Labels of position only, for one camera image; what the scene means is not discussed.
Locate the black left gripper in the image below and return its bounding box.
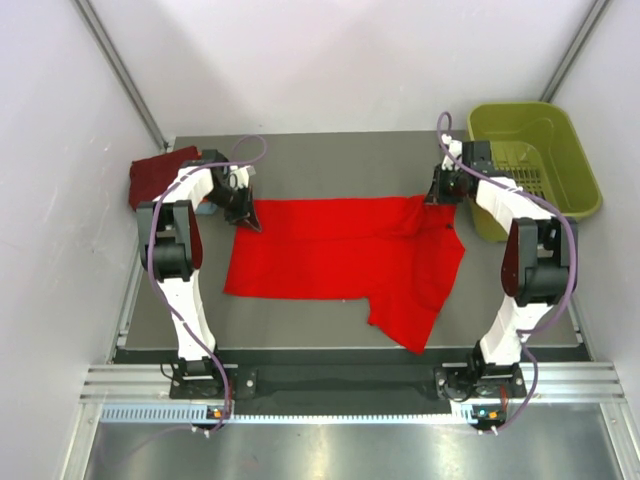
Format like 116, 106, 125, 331
203, 183, 260, 232

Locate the red t shirt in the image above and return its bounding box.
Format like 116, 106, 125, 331
224, 196, 465, 354

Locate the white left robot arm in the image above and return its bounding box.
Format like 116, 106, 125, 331
129, 147, 261, 400

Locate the green plastic laundry basket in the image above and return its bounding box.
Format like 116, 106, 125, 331
467, 102, 602, 221

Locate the dark red folded shirt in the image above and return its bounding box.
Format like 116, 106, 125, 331
128, 146, 201, 211

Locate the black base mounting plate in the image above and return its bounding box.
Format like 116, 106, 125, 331
169, 364, 526, 400

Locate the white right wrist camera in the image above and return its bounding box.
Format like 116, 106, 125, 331
440, 133, 463, 171

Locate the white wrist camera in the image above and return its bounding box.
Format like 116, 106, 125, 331
440, 133, 463, 171
229, 165, 256, 190

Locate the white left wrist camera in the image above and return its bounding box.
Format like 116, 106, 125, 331
229, 165, 256, 190

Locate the slotted cable duct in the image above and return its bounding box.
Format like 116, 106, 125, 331
100, 403, 479, 426

